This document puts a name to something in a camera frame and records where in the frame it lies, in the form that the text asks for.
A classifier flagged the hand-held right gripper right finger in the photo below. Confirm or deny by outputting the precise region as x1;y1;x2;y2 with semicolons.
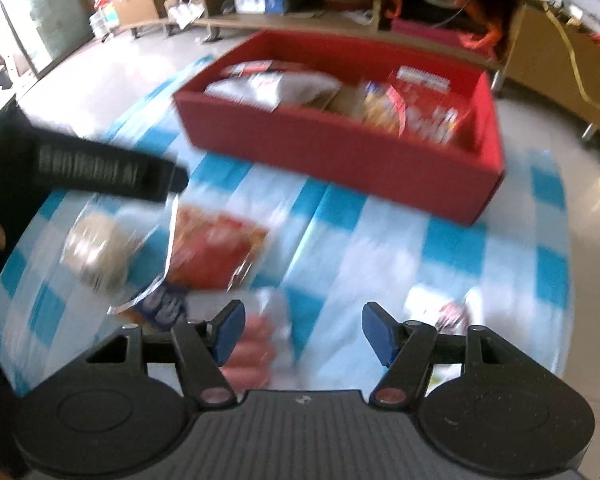
361;301;527;408

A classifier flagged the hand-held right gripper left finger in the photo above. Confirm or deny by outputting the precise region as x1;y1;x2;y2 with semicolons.
85;299;247;407

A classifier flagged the pink sausage packet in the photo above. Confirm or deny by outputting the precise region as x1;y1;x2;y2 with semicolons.
220;289;297;392

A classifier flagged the round bun packet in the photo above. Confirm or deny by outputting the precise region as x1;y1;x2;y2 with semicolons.
61;209;147;292

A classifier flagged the red cardboard box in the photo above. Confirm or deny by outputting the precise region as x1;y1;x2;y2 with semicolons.
173;29;507;227

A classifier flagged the silver snack bag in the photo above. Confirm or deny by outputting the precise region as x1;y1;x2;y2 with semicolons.
204;60;342;112

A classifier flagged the waffle packet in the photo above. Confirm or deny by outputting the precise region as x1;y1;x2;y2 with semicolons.
350;79;406;134

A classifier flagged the red snack bag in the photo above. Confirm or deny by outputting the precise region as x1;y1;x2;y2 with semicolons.
384;64;475;150

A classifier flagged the white and red snack packet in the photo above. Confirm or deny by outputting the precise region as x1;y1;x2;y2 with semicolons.
404;284;477;337

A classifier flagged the blue checkered tablecloth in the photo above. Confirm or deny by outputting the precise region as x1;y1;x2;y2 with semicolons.
0;54;577;397

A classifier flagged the blue snack packet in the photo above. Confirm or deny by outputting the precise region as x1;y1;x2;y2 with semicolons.
109;279;190;332

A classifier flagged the blue and white box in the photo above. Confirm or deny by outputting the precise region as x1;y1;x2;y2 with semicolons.
234;0;287;15

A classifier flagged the orange plastic bag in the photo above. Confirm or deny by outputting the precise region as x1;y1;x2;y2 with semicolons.
384;0;507;52

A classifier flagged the wooden television stand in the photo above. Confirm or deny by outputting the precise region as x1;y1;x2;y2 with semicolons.
109;0;600;142

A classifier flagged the yellow cable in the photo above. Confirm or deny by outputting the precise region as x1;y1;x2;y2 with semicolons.
539;0;600;112

